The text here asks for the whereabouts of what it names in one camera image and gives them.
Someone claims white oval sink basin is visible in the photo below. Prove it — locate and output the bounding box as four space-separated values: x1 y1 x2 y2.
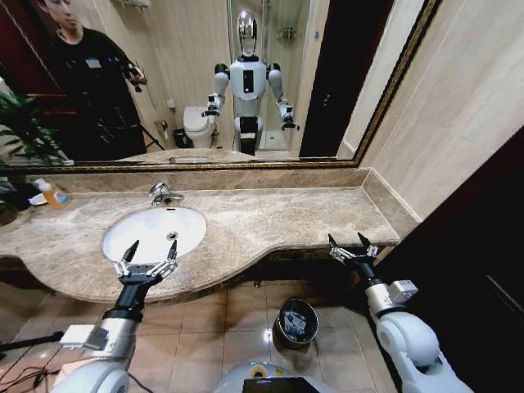
101 206 208 264

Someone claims black plant pot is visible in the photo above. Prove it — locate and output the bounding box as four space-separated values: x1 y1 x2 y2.
0 179 40 226

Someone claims round black trash bin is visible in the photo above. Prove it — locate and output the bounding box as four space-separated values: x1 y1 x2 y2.
272 297 320 350

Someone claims dark wooden door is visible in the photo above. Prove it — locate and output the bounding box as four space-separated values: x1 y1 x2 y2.
374 125 524 393

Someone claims green leafy plant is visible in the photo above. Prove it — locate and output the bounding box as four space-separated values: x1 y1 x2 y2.
0 90 73 169

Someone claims crumpled white paper trash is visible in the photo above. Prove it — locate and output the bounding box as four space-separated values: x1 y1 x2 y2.
285 309 309 333

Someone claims chrome faucet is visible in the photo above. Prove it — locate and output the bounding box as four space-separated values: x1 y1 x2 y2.
147 181 186 206

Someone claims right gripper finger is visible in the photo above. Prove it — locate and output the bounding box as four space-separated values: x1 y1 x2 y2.
357 232 380 258
327 233 355 265

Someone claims gold-framed wall mirror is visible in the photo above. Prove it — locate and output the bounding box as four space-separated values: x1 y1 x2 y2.
0 0 444 174

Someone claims orange soap pump bottle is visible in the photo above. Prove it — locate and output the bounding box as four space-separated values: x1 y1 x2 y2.
34 178 73 211

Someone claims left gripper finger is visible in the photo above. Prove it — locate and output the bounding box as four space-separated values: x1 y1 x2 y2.
113 239 141 280
151 239 180 280

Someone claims black floor cable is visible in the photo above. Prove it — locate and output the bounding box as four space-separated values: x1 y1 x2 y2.
0 330 66 388

